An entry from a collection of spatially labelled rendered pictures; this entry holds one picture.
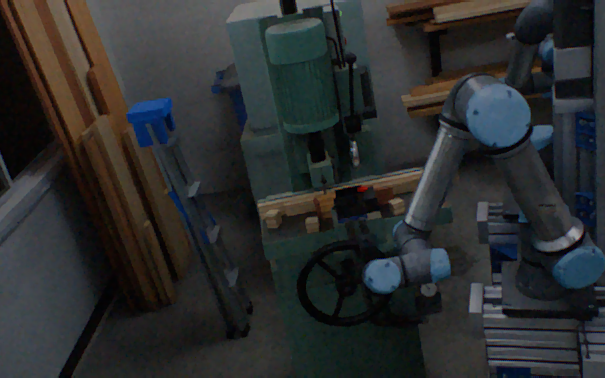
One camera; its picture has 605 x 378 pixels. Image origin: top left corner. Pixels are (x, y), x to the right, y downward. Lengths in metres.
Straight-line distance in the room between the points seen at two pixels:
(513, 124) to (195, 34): 3.28
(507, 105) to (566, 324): 0.69
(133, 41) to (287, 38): 2.71
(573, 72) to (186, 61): 3.10
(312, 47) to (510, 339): 0.97
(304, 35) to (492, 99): 0.72
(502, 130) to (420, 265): 0.36
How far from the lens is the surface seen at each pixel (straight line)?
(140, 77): 4.56
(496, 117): 1.34
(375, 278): 1.45
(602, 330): 1.81
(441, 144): 1.52
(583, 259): 1.56
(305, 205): 2.13
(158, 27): 4.45
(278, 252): 2.03
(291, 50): 1.89
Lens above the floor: 1.85
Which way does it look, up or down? 24 degrees down
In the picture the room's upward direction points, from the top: 11 degrees counter-clockwise
